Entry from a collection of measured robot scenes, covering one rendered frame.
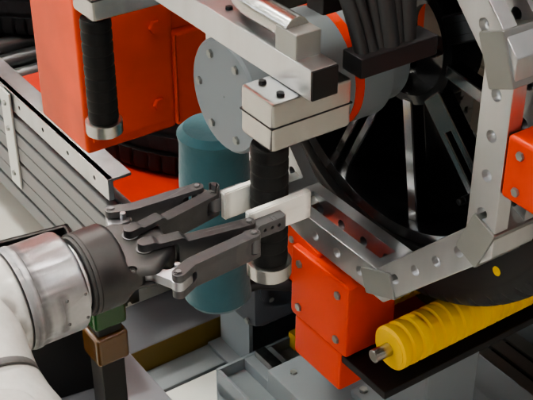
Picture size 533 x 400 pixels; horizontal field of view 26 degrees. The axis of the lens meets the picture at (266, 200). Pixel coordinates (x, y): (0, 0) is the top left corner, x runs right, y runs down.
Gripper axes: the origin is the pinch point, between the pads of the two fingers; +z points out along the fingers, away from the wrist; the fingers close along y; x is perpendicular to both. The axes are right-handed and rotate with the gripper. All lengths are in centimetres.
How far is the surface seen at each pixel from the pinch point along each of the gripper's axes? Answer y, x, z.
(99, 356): -15.6, -24.3, -11.6
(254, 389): -41, -68, 27
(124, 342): -15.5, -23.6, -8.5
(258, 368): -43, -66, 29
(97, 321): -15.5, -19.3, -11.4
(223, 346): -59, -74, 32
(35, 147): -106, -52, 20
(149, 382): -22.5, -38.0, -2.1
